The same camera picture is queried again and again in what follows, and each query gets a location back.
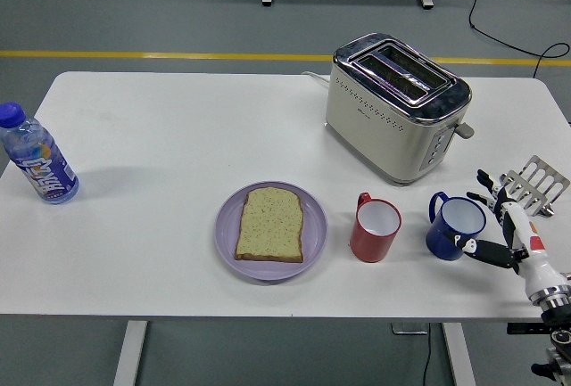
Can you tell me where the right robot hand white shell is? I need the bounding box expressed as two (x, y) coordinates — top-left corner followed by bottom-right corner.
(443, 168), (567, 298)

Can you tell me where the grey bracket under table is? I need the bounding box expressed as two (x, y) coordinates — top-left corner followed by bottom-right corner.
(391, 322), (429, 336)

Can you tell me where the blue enamel cup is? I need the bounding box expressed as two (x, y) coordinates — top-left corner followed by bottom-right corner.
(425, 191), (487, 262)

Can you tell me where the cream and chrome toaster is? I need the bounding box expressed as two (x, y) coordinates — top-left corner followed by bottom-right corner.
(324, 32), (476, 186)

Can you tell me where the plastic bottle blue label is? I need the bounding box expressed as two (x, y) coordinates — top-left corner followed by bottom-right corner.
(0, 101), (80, 205)

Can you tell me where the white toaster cord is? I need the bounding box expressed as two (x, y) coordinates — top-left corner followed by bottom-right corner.
(301, 70), (332, 88)

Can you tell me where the bread slice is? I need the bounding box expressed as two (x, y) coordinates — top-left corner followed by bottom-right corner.
(234, 186), (305, 265)

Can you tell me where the black cable under table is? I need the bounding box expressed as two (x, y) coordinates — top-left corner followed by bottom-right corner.
(421, 334), (434, 386)

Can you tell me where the purple round plate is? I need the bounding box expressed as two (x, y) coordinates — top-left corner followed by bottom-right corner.
(214, 180), (329, 283)

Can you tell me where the black floor cable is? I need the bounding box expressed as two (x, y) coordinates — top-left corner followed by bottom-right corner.
(461, 0), (571, 78)

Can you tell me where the black table control panel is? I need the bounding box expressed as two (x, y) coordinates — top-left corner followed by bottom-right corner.
(506, 322), (543, 336)

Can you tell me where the metal toast rack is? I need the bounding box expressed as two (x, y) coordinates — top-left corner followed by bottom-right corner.
(499, 154), (571, 218)

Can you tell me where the red enamel cup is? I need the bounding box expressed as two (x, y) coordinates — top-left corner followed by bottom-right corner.
(349, 191), (402, 264)

